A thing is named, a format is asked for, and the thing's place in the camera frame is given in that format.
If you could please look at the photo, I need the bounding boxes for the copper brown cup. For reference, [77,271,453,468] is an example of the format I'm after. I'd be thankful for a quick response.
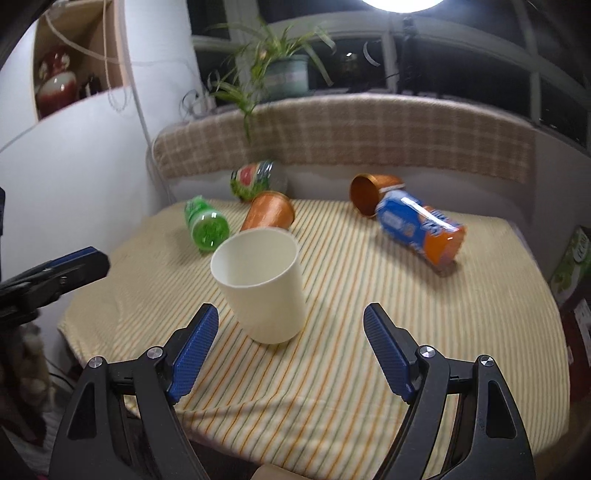
[349,173,406,217]

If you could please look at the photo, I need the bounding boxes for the blue orange snack packet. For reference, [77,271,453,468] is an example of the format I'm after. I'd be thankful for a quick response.
[376,189,467,270]

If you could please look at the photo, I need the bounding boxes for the green white carton box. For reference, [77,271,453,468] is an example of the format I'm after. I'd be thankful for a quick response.
[548,225,591,305]

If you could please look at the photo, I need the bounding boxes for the plaid beige cushion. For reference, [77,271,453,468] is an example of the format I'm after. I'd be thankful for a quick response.
[152,93,535,182]

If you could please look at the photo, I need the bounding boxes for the cream white cup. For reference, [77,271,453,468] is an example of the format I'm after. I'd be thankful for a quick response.
[211,229,307,345]

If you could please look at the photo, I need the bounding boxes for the bright round lamp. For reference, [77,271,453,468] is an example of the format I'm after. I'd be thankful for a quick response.
[360,0,444,12]

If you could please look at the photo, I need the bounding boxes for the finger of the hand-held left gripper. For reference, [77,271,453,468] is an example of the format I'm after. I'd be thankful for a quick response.
[0,247,111,324]

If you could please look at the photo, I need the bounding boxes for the striped yellow tablecloth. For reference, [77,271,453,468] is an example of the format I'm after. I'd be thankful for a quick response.
[57,196,570,477]

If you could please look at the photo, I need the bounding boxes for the green plastic bottle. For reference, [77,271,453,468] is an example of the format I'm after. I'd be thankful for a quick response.
[185,196,230,254]

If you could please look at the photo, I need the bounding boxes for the potted spider plant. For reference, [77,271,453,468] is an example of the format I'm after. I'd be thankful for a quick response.
[205,17,336,139]

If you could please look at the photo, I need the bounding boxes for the red green label bottle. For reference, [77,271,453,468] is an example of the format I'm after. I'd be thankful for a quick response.
[230,160,288,202]

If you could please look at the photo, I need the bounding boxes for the white cable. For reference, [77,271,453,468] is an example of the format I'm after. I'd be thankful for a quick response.
[46,0,213,153]

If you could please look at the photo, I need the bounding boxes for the orange cup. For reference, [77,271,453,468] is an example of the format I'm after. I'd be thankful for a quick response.
[239,191,295,232]

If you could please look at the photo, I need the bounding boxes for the small black bottle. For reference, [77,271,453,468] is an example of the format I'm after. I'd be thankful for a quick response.
[79,74,102,99]

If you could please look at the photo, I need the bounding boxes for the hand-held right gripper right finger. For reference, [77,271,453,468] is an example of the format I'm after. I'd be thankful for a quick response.
[363,303,536,480]

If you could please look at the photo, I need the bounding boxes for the red white ceramic vase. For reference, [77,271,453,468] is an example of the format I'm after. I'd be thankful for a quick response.
[36,50,78,119]

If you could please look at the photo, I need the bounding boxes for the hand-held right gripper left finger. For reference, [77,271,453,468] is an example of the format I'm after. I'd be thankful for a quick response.
[49,303,220,480]

